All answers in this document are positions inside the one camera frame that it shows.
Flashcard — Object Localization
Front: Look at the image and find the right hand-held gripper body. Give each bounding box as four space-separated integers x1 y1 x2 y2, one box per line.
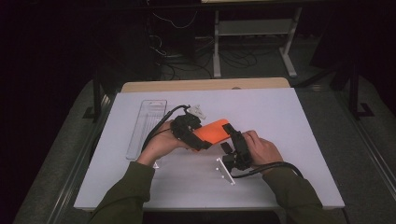
216 130 253 187

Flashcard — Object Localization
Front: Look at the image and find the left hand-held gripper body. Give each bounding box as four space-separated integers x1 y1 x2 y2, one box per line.
170 105 207 143

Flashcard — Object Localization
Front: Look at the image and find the orange phone case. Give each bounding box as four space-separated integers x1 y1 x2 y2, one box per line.
191 119 233 146

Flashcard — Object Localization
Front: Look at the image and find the clear plastic tray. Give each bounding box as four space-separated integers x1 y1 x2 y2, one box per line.
125 99 168 170

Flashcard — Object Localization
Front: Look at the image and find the person's right hand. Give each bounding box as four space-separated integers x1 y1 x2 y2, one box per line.
242 130 284 175

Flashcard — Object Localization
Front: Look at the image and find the person's left hand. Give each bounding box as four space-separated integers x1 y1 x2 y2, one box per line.
136 120 191 167

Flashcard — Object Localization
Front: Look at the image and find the black metal stand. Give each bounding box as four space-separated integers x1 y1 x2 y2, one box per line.
82 71 108 122
348 62 375 120

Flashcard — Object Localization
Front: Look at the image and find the left hand-held gripper cable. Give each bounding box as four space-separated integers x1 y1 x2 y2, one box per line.
141 105 191 153

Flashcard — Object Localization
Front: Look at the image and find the hand-held gripper cable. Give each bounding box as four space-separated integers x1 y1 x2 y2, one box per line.
141 105 191 153
232 161 304 180

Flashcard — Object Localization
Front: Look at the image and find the right hand-held gripper cable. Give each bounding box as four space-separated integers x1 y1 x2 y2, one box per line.
232 161 304 180

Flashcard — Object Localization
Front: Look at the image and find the tangle of floor cables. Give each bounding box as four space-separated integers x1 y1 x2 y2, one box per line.
148 34 281 80

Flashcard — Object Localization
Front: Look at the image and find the white hanging cable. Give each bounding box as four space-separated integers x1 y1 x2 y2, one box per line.
151 10 199 31

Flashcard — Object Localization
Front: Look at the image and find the white metal desk frame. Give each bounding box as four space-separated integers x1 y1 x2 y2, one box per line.
213 7 303 78

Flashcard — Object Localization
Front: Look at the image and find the metal floor rail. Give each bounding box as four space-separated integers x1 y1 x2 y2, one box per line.
335 90 396 200
46 92 116 224

